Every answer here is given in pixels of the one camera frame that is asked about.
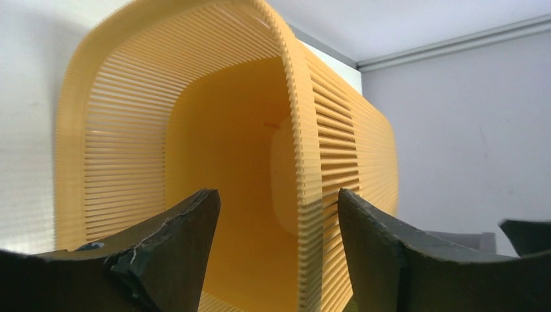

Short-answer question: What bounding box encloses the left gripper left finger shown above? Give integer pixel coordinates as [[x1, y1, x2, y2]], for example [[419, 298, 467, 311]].
[[1, 189, 221, 311]]

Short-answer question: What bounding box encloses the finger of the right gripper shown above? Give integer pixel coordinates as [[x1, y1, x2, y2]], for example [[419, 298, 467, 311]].
[[499, 219, 550, 257]]

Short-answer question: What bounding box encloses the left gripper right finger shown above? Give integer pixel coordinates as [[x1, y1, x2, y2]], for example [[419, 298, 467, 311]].
[[337, 188, 550, 311]]

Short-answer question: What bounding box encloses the yellow plastic basket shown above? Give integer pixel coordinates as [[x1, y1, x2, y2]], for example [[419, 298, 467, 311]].
[[55, 1, 398, 311]]

